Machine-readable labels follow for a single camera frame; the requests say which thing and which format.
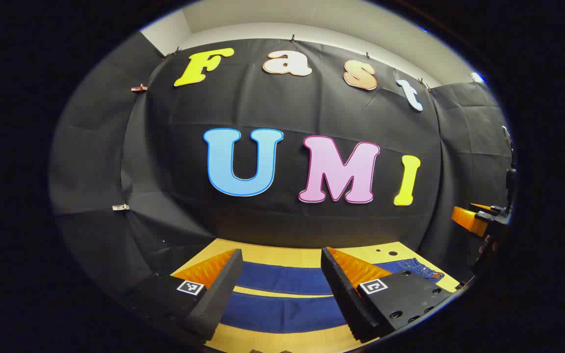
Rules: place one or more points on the blue jeans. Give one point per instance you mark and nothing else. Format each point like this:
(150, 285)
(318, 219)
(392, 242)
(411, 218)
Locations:
(282, 280)

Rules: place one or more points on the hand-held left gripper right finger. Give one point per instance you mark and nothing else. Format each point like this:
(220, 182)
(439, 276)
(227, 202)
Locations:
(344, 294)

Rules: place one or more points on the red clip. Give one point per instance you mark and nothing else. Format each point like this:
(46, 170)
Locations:
(139, 88)

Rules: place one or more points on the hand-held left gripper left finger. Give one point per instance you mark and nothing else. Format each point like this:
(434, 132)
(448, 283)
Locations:
(218, 294)

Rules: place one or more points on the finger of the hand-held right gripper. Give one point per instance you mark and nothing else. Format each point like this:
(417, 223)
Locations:
(488, 211)
(469, 220)

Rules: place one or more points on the black backdrop cloth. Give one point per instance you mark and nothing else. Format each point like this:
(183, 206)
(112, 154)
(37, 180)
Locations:
(263, 108)

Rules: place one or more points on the white clip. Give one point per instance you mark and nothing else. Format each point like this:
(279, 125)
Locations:
(120, 207)

